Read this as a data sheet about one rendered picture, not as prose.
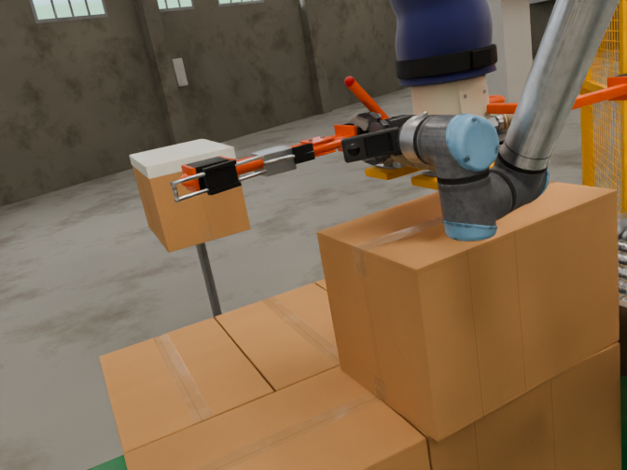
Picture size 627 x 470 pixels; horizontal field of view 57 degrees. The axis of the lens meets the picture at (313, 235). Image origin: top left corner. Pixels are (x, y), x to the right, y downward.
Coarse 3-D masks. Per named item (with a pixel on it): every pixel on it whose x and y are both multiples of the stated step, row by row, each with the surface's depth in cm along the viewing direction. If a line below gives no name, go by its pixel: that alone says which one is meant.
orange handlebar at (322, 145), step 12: (624, 84) 123; (492, 96) 143; (588, 96) 118; (600, 96) 120; (612, 96) 121; (492, 108) 129; (504, 108) 126; (576, 108) 117; (300, 144) 122; (324, 144) 119; (336, 144) 120; (252, 156) 118; (240, 168) 112; (252, 168) 113; (192, 180) 108
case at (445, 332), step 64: (576, 192) 139; (384, 256) 120; (448, 256) 115; (512, 256) 123; (576, 256) 133; (384, 320) 128; (448, 320) 118; (512, 320) 127; (576, 320) 138; (384, 384) 137; (448, 384) 121; (512, 384) 131
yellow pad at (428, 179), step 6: (420, 174) 129; (426, 174) 127; (432, 174) 126; (414, 180) 128; (420, 180) 126; (426, 180) 124; (432, 180) 123; (420, 186) 127; (426, 186) 124; (432, 186) 123
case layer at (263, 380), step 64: (256, 320) 197; (320, 320) 188; (128, 384) 170; (192, 384) 164; (256, 384) 158; (320, 384) 152; (576, 384) 143; (128, 448) 140; (192, 448) 136; (256, 448) 132; (320, 448) 128; (384, 448) 124; (448, 448) 129; (512, 448) 138; (576, 448) 148
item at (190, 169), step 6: (222, 156) 115; (192, 162) 114; (198, 162) 112; (204, 162) 111; (210, 162) 110; (216, 162) 109; (186, 168) 110; (192, 168) 107; (198, 168) 108; (192, 174) 108; (198, 186) 108; (204, 186) 109
